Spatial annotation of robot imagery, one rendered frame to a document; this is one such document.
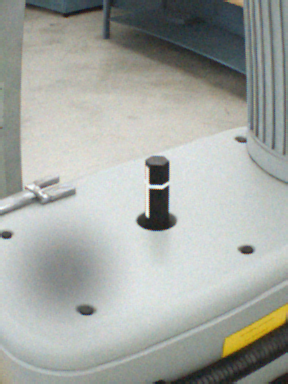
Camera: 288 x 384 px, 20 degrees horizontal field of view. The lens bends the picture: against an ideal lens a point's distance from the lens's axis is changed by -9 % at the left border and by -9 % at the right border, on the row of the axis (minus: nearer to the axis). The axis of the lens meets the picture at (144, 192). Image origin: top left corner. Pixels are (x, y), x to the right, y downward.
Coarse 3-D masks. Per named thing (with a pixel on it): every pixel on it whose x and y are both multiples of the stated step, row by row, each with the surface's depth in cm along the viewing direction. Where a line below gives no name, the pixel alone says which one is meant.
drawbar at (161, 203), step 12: (156, 156) 80; (156, 168) 79; (168, 168) 80; (156, 180) 79; (168, 180) 80; (156, 192) 80; (168, 192) 81; (156, 204) 81; (168, 204) 81; (156, 216) 81; (168, 216) 82; (156, 228) 82
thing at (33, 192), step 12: (36, 180) 88; (48, 180) 88; (24, 192) 85; (36, 192) 85; (48, 192) 85; (60, 192) 85; (72, 192) 86; (0, 204) 83; (12, 204) 83; (24, 204) 84
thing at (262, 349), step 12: (264, 336) 78; (276, 336) 78; (252, 348) 76; (264, 348) 76; (276, 348) 77; (228, 360) 75; (240, 360) 75; (252, 360) 75; (264, 360) 76; (204, 372) 73; (216, 372) 73; (228, 372) 74; (240, 372) 75; (252, 372) 76
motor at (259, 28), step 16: (256, 0) 81; (272, 0) 79; (256, 16) 83; (272, 16) 80; (256, 32) 85; (272, 32) 82; (256, 48) 86; (272, 48) 83; (256, 64) 87; (272, 64) 84; (256, 80) 88; (272, 80) 84; (256, 96) 89; (272, 96) 85; (256, 112) 90; (272, 112) 86; (256, 128) 91; (272, 128) 87; (256, 144) 91; (272, 144) 88; (256, 160) 92; (272, 160) 89
